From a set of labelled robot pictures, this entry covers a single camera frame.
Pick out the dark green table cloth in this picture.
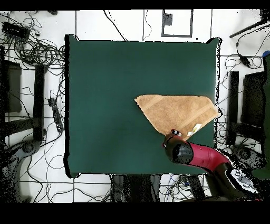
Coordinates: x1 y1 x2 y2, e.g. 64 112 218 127
64 33 221 179

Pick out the black cable tangle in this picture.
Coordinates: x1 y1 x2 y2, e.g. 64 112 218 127
12 14 66 70

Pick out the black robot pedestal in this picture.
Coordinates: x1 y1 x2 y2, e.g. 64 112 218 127
110 174 162 202

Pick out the black box device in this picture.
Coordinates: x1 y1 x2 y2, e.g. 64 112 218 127
2 21 31 41

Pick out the black flat panel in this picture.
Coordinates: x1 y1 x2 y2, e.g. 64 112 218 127
241 71 267 128
0 60 22 114

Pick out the black stand bar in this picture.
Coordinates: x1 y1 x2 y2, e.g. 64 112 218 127
33 63 46 142
226 70 240 145

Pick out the black power strip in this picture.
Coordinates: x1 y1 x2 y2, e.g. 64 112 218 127
187 174 206 201
47 97 64 133

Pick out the tan terry cloth towel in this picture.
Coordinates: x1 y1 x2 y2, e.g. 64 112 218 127
134 94 221 141

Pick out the dark grey square plate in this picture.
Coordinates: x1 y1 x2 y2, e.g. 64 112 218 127
163 13 173 26

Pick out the grey swivel chair base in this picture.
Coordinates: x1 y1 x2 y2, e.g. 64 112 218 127
230 144 267 171
0 139 43 202

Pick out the grey square floor frame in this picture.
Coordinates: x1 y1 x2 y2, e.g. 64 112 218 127
161 9 194 38

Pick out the black tripod leg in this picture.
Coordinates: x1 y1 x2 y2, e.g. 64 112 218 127
229 9 270 39

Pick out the black power adapter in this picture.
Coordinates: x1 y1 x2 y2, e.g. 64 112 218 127
238 54 252 68

